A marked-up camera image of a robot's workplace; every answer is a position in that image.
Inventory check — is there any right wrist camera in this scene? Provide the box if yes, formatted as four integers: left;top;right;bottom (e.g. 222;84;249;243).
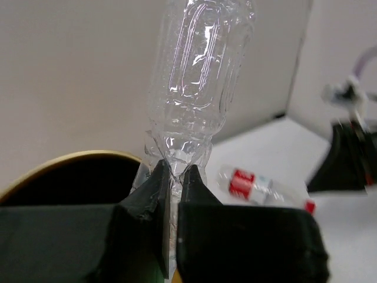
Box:
321;75;368;119

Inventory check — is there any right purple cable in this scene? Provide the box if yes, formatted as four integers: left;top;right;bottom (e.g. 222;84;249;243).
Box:
352;47;377;79

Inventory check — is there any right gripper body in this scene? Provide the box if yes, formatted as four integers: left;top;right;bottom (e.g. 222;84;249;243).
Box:
307;120;376;193

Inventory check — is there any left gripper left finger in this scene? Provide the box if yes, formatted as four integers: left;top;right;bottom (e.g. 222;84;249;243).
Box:
1;161;169;282

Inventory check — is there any red label water bottle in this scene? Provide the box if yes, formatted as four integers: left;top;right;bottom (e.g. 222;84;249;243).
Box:
216;166;316;215

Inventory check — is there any clear bottle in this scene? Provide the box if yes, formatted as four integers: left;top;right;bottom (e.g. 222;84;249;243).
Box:
129;0;256;260

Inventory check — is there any orange cylindrical bin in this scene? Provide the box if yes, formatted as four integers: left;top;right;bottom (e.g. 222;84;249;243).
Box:
1;150;141;207

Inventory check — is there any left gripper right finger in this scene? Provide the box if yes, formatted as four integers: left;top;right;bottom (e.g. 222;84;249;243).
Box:
176;165;330;283

